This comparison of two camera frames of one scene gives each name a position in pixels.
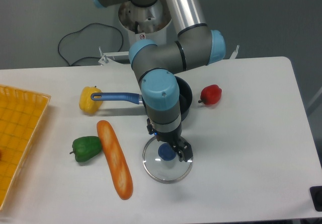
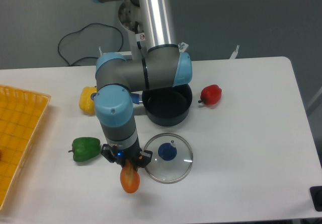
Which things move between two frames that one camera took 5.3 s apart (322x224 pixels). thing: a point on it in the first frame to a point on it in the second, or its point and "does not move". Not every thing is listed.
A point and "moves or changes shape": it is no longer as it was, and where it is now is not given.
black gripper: (181, 146) to (135, 154)
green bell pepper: (85, 148) does not move
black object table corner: (316, 193) does not move
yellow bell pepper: (86, 103) does not move
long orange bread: (116, 158) moves or changes shape
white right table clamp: (234, 55) does not move
